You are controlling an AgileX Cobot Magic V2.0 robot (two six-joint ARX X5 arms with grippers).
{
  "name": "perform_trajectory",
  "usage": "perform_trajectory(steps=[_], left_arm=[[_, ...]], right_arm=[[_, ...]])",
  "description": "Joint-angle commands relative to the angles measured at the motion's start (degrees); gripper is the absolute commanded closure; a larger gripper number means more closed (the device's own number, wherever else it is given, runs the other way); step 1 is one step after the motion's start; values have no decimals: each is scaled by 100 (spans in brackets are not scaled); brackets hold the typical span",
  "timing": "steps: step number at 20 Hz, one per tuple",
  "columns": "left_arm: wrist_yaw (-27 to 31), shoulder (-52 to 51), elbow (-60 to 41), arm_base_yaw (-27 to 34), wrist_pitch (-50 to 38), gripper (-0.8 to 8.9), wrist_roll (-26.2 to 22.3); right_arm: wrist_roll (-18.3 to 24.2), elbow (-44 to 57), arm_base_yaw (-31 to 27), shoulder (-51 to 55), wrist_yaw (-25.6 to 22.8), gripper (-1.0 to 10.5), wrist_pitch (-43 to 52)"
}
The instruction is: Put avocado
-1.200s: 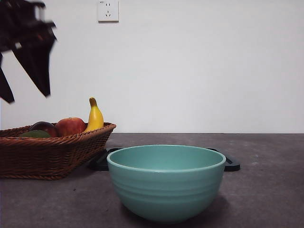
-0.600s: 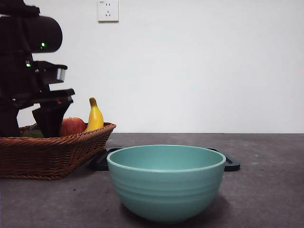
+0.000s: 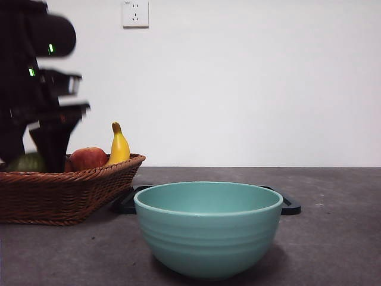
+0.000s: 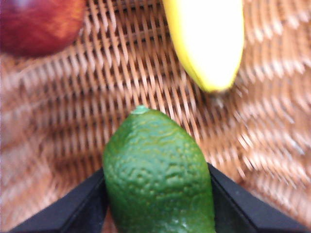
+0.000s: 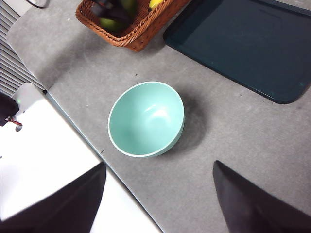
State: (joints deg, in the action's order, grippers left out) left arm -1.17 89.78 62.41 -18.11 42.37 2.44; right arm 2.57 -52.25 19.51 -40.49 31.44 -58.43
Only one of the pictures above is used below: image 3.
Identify black rectangular tray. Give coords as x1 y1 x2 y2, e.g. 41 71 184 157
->
111 185 302 216

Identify green avocado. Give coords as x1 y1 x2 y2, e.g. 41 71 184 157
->
5 152 47 173

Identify white wall socket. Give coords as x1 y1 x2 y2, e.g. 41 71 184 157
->
123 0 149 29

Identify yellow banana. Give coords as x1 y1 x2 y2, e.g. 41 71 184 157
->
104 122 132 167

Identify teal ribbed bowl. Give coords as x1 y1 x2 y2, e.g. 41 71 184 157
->
133 181 284 282

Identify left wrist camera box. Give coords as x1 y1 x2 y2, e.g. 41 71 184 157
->
40 69 83 97

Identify red apple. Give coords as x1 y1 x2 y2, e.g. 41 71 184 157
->
70 147 108 172

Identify brown wicker basket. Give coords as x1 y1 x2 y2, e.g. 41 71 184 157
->
0 153 147 226

